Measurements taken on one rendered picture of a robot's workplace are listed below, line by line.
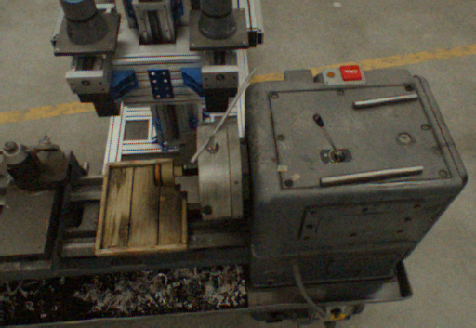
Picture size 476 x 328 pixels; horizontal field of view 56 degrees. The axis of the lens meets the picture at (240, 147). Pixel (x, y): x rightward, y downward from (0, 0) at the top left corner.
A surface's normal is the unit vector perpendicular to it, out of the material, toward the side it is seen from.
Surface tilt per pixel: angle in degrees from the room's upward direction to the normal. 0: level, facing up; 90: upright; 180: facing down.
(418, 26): 0
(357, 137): 0
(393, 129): 0
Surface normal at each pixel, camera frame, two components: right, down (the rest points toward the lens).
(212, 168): 0.04, -0.09
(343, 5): 0.00, -0.58
